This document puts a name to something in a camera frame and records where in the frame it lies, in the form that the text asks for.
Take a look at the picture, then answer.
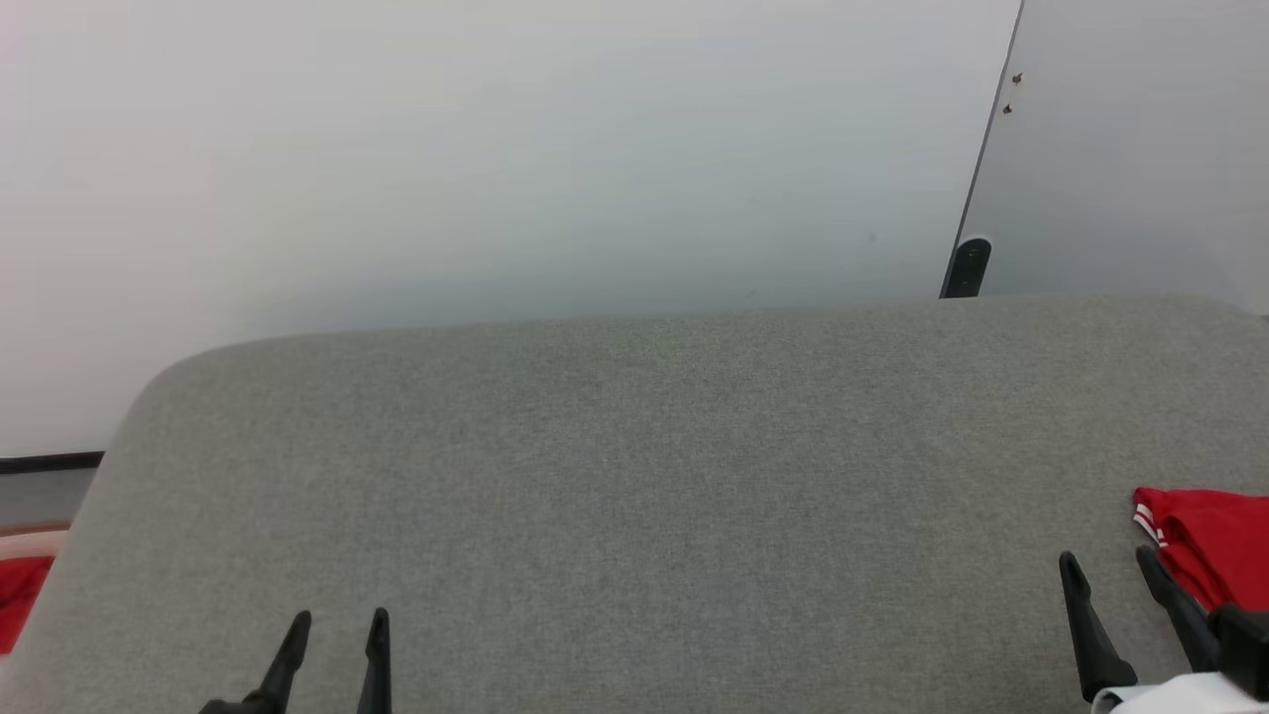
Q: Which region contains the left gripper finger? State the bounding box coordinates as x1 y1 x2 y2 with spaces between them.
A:
355 607 394 714
196 609 314 714

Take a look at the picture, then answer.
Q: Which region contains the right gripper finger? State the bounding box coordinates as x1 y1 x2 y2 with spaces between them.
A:
1057 550 1140 704
1135 543 1223 677

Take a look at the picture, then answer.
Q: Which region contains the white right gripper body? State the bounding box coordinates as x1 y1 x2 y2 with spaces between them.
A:
1089 670 1269 714

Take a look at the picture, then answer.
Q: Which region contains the red and white garment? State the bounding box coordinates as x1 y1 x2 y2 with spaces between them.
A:
1131 486 1269 613

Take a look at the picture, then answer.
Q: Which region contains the red cloth on floor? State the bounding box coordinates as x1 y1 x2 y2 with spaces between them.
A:
0 555 57 656

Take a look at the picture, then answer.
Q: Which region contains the grey fabric sofa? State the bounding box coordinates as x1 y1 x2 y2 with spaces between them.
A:
0 292 1269 714

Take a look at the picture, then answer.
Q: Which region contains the dark baseboard strip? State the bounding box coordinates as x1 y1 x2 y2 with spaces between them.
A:
0 451 106 474

